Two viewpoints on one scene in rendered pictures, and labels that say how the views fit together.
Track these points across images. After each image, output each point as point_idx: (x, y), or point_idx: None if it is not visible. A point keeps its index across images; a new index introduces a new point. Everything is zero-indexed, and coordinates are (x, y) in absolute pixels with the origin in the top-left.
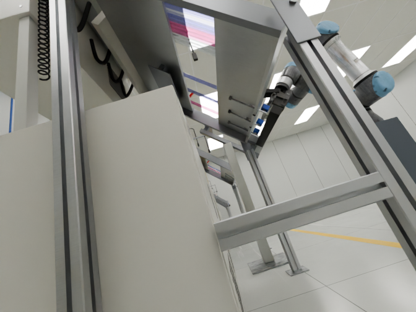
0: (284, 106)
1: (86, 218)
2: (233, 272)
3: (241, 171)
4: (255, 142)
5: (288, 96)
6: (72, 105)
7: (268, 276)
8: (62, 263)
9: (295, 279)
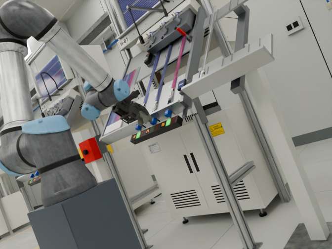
0: (129, 122)
1: None
2: (200, 197)
3: (256, 104)
4: (182, 116)
5: (119, 114)
6: None
7: (272, 233)
8: None
9: (238, 244)
